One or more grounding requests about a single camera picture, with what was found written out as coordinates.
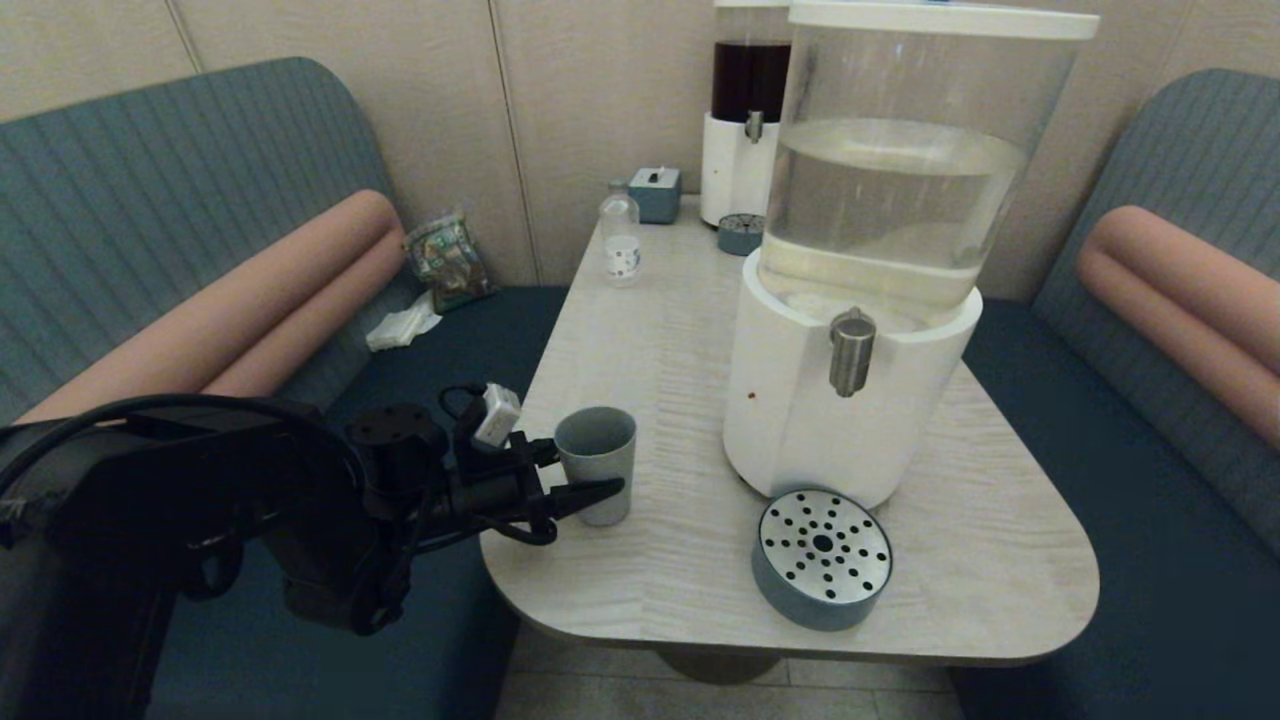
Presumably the grey-blue plastic cup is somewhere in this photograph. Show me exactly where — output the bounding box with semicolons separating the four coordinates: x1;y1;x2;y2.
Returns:
554;406;638;527

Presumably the clear water dispenser white base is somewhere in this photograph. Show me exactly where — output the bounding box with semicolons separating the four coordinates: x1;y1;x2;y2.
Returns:
722;2;1101;511

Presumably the small clear bottle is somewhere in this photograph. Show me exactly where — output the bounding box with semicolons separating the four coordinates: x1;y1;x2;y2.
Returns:
599;179;642;287

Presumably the steel water dispenser tap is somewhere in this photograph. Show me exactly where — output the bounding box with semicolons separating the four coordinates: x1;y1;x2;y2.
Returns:
828;307;878;398

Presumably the small round blue drip tray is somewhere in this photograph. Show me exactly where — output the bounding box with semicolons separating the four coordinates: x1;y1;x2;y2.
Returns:
717;213;767;257

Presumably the pink bolster cushion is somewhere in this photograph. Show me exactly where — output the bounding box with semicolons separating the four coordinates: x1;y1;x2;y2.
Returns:
15;190;406;426
1076;205;1280;451

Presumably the crumpled white tissue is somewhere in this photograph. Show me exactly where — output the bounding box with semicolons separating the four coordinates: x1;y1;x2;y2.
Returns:
365;291;444;352

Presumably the round blue perforated drip tray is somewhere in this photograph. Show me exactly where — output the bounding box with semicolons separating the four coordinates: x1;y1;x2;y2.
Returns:
751;487;894;632

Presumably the blue-grey tissue box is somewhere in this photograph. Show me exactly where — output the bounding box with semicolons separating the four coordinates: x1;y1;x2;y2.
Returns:
629;166;683;225

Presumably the green snack bag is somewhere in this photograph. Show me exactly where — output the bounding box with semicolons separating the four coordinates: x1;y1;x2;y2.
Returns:
404;210;498;314

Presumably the dark drink dispenser white base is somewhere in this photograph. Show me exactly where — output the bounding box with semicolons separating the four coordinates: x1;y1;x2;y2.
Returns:
700;0;796;228

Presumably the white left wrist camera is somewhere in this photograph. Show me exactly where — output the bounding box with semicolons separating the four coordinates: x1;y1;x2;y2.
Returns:
472;383;523;448

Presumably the teal upholstered bench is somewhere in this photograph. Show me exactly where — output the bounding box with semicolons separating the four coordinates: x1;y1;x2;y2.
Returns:
0;57;571;720
945;68;1280;720

